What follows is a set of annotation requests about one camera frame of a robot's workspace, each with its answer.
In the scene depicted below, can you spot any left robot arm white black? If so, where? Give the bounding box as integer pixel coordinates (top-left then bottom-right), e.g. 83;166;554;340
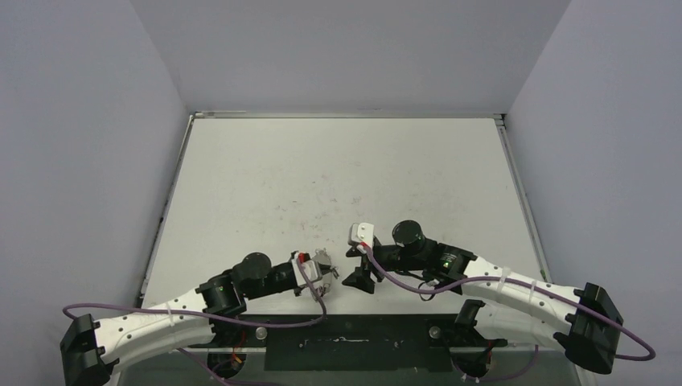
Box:
60;250;338;385

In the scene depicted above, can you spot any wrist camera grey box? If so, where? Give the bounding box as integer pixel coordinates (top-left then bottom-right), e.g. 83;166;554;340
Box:
290;251;325;296
347;222;375;254

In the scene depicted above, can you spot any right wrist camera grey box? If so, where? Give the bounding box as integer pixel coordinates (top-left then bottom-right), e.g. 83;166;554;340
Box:
347;222;375;254

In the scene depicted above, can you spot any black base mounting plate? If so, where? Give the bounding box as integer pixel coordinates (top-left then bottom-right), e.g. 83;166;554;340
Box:
208;314;507;372

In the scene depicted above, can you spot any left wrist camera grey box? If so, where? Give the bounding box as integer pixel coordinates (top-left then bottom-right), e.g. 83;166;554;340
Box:
290;251;325;296

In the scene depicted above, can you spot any black loop cable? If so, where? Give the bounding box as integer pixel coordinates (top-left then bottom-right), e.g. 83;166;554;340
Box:
405;269;443;302

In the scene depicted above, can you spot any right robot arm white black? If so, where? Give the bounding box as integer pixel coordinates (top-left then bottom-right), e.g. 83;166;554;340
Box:
343;220;623;375

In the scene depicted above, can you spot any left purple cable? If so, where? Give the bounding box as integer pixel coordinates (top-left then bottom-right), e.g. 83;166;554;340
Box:
62;258;328;386

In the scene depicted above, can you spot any grey key holder with rings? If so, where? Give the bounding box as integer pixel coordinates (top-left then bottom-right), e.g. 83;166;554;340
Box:
312;248;339;279

